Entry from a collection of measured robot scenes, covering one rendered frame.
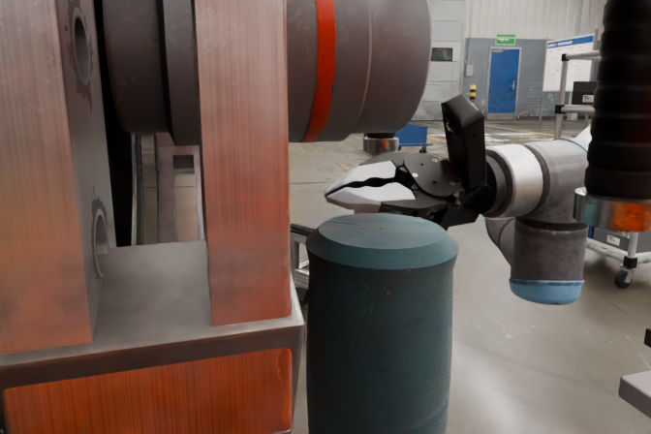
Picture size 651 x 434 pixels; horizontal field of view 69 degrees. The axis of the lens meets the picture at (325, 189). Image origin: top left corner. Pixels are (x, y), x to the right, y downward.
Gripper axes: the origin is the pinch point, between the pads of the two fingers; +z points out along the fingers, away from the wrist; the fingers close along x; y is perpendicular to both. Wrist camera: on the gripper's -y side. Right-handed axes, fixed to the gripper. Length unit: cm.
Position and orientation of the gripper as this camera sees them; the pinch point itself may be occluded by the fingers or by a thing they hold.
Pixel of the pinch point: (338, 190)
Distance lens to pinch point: 49.2
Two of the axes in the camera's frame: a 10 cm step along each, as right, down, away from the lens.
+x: -3.3, -6.8, 6.5
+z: -9.3, 1.1, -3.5
